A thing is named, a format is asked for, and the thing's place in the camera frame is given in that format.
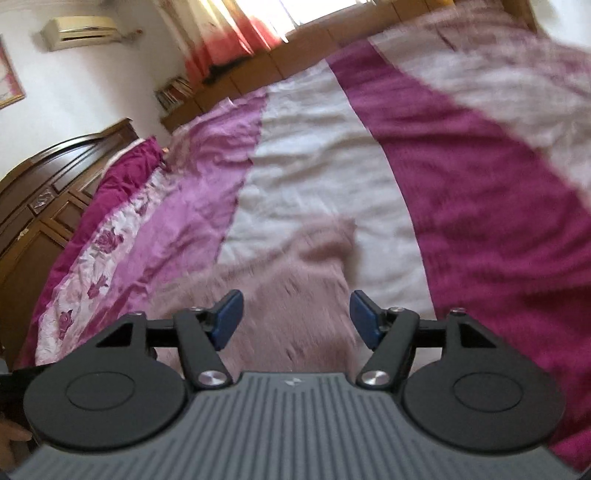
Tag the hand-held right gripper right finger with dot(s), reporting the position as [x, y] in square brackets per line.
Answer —
[364, 318]

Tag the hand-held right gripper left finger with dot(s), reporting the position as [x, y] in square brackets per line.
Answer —
[228, 321]

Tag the pink knit sweater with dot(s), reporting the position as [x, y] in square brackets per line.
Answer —
[295, 300]

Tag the person's left hand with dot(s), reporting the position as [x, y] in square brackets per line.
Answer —
[11, 438]

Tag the magenta striped floral bedspread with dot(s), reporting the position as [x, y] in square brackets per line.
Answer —
[485, 207]

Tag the magenta pillow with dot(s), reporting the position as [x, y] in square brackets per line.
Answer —
[134, 161]

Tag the dark wooden headboard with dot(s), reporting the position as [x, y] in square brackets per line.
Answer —
[37, 207]

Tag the row of books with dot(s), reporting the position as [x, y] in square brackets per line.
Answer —
[174, 92]

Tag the wooden window ledge cabinet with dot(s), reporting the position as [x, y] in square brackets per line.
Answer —
[286, 60]

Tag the orange and white curtain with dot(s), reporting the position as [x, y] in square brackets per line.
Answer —
[221, 41]

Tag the white air conditioner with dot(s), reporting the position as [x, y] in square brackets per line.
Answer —
[78, 32]

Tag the framed wall picture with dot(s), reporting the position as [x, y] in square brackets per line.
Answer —
[9, 74]

